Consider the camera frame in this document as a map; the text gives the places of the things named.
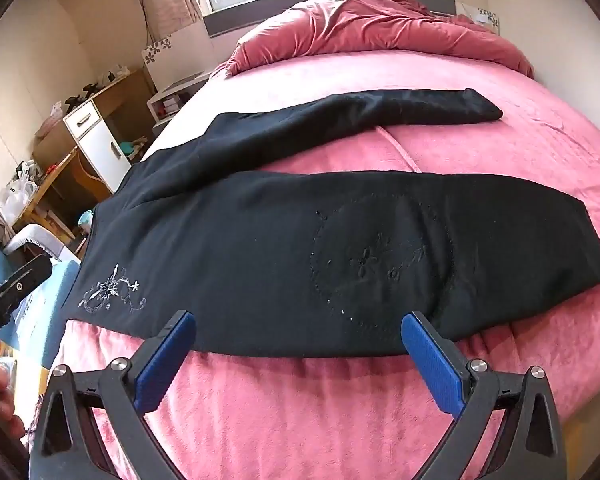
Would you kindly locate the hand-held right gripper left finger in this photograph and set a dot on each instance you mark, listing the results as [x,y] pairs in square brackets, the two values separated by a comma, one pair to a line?
[162,365]

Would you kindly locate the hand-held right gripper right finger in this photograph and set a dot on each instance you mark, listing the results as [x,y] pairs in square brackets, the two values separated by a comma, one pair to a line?
[432,365]

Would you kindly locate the black embroidered pants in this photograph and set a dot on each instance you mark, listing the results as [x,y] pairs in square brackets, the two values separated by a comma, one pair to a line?
[280,240]

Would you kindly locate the person's left hand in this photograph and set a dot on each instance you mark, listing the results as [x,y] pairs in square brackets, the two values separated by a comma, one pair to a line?
[2,385]

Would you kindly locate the white plastic bag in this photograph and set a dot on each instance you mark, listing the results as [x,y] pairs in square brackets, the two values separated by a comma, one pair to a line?
[17,200]

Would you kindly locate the light blue cup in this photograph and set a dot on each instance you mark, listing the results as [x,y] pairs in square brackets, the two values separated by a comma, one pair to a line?
[85,220]

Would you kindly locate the pink bed blanket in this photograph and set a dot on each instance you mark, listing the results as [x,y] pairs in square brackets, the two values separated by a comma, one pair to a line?
[330,410]

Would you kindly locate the white drawer cabinet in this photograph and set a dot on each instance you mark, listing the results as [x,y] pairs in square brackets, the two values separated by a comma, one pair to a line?
[100,145]

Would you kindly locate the pink bag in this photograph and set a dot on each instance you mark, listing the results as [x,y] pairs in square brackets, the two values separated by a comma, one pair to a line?
[47,122]

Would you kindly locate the wooden desk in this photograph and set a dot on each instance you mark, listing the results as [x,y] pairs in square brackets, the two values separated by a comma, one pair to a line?
[125,95]

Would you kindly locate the white bedside shelf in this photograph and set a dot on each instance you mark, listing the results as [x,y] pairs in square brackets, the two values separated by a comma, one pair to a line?
[180,91]

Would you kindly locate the large flower print cardboard box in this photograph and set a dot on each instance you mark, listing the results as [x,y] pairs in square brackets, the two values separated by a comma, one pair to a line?
[180,55]

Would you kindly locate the grey bed headboard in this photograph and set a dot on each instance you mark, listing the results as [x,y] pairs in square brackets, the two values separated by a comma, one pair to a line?
[225,20]

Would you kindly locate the small flower print cardboard box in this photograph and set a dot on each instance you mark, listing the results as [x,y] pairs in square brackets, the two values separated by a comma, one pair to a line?
[485,17]

